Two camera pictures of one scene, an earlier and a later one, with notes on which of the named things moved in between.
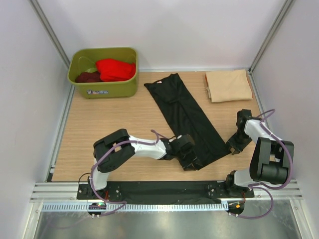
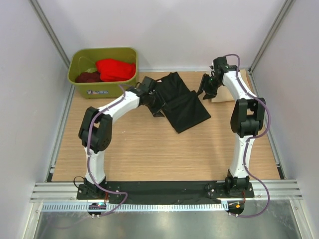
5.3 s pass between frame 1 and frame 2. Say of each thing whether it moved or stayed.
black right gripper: moved
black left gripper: moved
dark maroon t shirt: stayed
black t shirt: moved
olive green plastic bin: stayed
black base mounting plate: stayed
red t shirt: stayed
